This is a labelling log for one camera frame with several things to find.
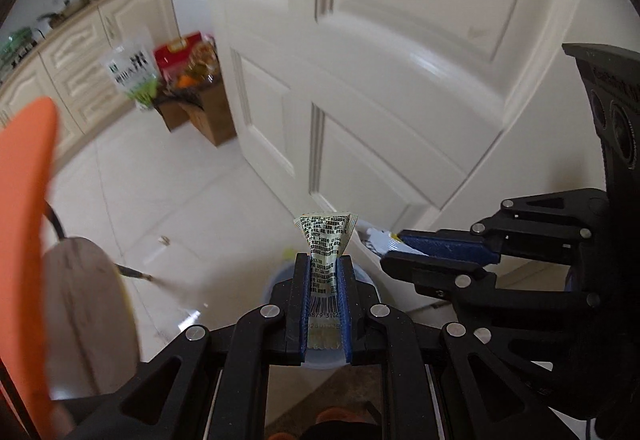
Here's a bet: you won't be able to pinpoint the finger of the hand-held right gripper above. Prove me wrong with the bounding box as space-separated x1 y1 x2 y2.
397 188 608 266
380 252 601 328

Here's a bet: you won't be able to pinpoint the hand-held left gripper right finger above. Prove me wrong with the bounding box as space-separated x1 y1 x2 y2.
336 255 596 440

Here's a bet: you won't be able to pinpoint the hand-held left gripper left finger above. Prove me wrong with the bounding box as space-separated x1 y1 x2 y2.
75 252 312 440

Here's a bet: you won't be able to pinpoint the blue plastic trash bin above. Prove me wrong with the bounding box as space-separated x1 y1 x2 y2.
261 261 383 371

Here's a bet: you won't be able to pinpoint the white wrapper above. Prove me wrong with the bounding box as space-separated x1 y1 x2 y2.
361 226 408 255

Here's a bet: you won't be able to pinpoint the printed barcode snack wrapper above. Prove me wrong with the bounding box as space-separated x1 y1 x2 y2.
293 211 358 351

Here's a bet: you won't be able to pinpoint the black table leg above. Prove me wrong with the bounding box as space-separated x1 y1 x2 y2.
116 262 153 282

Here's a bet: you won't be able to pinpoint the white panelled door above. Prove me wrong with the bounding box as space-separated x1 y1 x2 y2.
200 0 601 311

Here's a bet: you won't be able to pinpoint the large brown cardboard box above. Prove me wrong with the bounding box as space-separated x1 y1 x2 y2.
187 82 237 147

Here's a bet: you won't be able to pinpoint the wooden stool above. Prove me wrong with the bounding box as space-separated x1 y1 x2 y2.
42 236 140 401

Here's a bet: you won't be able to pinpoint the small brown cardboard box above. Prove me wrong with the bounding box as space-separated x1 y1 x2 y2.
154 95 193 131

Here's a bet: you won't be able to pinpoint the red gift box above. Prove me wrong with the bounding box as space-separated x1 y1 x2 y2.
152 32 203 76

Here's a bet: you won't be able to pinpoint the round table with orange cover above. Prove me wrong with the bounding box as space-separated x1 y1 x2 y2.
0 97 61 440

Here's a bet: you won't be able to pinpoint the white and green rice bag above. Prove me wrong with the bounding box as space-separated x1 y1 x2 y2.
102 27 161 111

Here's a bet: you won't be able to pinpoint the cream lower kitchen cabinets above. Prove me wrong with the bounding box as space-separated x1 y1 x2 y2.
0 0 181 166

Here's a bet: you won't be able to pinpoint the black gas stove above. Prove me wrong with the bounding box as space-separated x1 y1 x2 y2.
0 40 41 81

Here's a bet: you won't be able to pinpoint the metal wok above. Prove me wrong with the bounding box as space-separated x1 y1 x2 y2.
36 0 96 28

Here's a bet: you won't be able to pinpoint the green electric pot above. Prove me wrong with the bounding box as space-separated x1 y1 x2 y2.
0 27 33 63

